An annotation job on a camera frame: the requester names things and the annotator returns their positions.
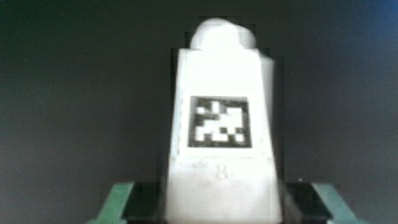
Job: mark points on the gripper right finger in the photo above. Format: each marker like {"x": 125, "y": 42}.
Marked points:
{"x": 342, "y": 213}

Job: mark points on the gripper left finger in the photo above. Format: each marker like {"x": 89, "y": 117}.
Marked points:
{"x": 114, "y": 205}

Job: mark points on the white table leg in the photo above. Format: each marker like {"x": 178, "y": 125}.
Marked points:
{"x": 223, "y": 185}

